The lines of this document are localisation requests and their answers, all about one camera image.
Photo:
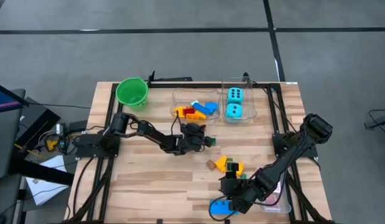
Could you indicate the black power adapter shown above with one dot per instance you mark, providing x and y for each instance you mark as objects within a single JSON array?
[{"x": 78, "y": 125}]

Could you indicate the black desk crossbar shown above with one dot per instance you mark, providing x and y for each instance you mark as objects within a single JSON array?
[{"x": 40, "y": 172}]

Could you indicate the cyan foam die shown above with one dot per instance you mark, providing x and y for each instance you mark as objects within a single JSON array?
[
  {"x": 234, "y": 110},
  {"x": 235, "y": 95}
]

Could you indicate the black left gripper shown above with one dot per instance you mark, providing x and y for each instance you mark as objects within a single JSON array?
[{"x": 192, "y": 138}]

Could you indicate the dark green toy brick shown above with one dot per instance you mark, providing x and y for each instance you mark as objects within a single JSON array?
[{"x": 213, "y": 141}]

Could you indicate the wide clear plastic bin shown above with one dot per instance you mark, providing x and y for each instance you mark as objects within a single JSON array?
[{"x": 177, "y": 93}]

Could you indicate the white paper sheet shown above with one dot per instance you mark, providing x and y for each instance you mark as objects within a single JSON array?
[{"x": 46, "y": 186}]

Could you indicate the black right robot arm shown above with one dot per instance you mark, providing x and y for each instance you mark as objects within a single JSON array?
[{"x": 292, "y": 152}]

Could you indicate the grey desk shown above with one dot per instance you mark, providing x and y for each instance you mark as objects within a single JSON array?
[{"x": 5, "y": 140}]

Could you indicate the small mint toy block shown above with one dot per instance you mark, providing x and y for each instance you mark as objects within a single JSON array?
[{"x": 195, "y": 103}]

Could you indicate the black equipment box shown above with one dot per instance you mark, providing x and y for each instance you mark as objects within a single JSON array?
[{"x": 36, "y": 119}]

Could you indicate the brown cylinder toy brick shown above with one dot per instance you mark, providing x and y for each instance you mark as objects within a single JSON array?
[{"x": 211, "y": 164}]

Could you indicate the yellow stepped toy block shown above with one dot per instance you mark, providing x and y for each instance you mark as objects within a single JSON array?
[{"x": 221, "y": 163}]

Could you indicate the narrow clear plastic bin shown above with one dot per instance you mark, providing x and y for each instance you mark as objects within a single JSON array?
[{"x": 250, "y": 102}]

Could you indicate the large blue toy block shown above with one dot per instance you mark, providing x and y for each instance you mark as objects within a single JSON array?
[{"x": 219, "y": 208}]

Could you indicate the green monster face bucket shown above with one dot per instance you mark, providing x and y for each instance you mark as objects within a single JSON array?
[{"x": 131, "y": 91}]

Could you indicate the large yellow toy block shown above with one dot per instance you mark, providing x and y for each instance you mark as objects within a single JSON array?
[
  {"x": 197, "y": 116},
  {"x": 180, "y": 112}
]

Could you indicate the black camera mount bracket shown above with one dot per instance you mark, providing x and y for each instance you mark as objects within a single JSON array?
[{"x": 170, "y": 79}]

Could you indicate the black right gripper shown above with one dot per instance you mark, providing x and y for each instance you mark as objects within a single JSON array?
[{"x": 239, "y": 194}]

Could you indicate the long blue brick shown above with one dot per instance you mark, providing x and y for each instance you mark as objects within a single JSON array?
[{"x": 200, "y": 108}]

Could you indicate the red playing card deck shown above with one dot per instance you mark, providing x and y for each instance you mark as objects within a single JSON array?
[{"x": 275, "y": 199}]

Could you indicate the blue monitor screen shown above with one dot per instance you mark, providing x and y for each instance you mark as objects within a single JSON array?
[{"x": 5, "y": 101}]

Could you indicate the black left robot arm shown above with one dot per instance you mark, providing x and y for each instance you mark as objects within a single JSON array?
[{"x": 155, "y": 138}]

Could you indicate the frosted clear plastic tray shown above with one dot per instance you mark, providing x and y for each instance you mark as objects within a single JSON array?
[{"x": 284, "y": 202}]

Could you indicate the lime green toy brick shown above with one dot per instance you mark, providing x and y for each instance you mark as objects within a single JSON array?
[{"x": 230, "y": 160}]

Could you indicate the red toy brick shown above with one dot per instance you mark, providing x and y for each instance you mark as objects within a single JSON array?
[{"x": 189, "y": 110}]

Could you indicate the small blue toy block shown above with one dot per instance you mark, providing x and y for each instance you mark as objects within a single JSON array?
[{"x": 212, "y": 107}]

